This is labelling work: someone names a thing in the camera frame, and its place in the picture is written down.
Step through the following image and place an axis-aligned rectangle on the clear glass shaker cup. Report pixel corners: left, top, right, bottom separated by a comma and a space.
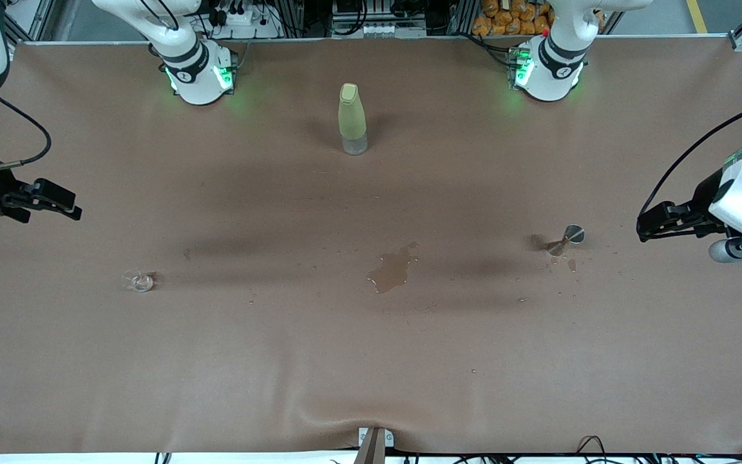
122, 269, 156, 294

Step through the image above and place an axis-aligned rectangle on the orange snack bag pile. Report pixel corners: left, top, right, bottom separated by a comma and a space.
472, 0, 552, 36

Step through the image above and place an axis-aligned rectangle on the white power strip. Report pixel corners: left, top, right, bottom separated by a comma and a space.
207, 5, 281, 39

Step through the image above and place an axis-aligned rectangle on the brown liquid puddle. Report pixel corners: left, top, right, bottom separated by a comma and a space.
367, 242, 420, 295

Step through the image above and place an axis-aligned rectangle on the yellow-green bottle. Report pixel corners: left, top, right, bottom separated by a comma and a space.
338, 82, 369, 157

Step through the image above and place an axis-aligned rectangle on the brown table mat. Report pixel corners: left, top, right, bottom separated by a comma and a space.
0, 35, 742, 455

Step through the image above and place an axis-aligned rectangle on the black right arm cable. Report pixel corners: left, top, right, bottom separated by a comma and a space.
0, 93, 52, 172

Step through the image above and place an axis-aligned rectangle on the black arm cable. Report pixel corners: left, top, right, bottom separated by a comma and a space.
636, 106, 742, 223
0, 93, 52, 172

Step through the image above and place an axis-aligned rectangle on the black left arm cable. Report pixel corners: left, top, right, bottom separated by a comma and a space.
636, 106, 742, 223

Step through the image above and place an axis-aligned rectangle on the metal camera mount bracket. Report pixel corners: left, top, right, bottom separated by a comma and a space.
353, 427, 395, 464

